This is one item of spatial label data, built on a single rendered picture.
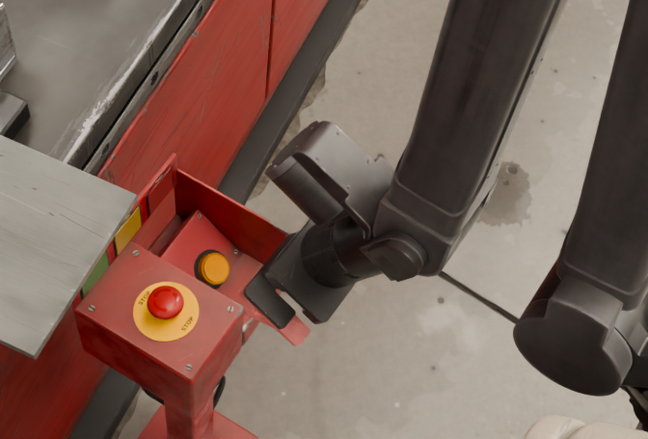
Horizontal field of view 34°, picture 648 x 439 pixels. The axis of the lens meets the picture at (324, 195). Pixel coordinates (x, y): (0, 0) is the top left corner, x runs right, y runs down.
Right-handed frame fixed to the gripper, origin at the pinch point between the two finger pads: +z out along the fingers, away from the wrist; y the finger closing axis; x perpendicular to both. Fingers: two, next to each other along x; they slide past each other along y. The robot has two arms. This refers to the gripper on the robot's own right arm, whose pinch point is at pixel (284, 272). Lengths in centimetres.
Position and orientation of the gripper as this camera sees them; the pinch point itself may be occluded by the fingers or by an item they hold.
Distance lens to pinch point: 97.2
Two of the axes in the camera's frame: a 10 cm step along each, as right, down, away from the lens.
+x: 7.0, 6.9, 1.9
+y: -5.5, 6.8, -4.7
